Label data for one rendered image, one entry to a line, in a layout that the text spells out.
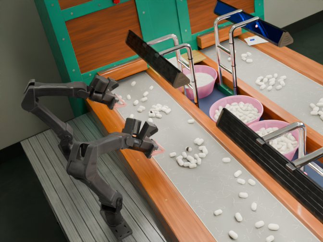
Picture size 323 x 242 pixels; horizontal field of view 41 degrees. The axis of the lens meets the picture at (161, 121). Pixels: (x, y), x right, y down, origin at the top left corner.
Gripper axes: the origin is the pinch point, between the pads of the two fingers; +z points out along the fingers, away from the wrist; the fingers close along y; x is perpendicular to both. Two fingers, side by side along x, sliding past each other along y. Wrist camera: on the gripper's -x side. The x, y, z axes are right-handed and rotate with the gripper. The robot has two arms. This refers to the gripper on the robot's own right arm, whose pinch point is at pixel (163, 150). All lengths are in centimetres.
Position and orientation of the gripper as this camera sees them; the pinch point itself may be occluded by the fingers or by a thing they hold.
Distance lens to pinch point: 190.3
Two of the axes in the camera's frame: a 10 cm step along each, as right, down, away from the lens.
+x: -4.5, 8.5, 2.7
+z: 7.9, 2.4, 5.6
